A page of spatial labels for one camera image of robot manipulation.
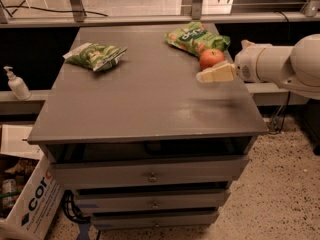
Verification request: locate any metal frame rail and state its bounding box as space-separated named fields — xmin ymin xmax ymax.
xmin=0 ymin=0 xmax=320 ymax=28

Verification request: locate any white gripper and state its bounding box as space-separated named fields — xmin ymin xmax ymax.
xmin=196 ymin=40 xmax=272 ymax=83

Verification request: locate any grey drawer cabinet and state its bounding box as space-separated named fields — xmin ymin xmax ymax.
xmin=29 ymin=25 xmax=266 ymax=229

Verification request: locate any black cable bundle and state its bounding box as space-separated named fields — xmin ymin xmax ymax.
xmin=61 ymin=190 xmax=93 ymax=225

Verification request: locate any white cardboard box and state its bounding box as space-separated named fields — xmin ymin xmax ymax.
xmin=0 ymin=124 xmax=63 ymax=240

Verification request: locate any red apple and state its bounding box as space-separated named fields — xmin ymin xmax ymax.
xmin=199 ymin=49 xmax=225 ymax=70

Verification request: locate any white pump bottle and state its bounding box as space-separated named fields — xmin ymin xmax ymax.
xmin=4 ymin=66 xmax=31 ymax=100

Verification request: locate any green white snack bag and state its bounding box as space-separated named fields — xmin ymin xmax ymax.
xmin=63 ymin=43 xmax=127 ymax=72

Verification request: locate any black cable on floor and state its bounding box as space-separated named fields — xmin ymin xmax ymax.
xmin=0 ymin=0 xmax=109 ymax=18

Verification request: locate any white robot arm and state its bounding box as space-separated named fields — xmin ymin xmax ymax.
xmin=196 ymin=34 xmax=320 ymax=100

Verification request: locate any green rice chip bag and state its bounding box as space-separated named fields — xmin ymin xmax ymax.
xmin=165 ymin=21 xmax=231 ymax=57

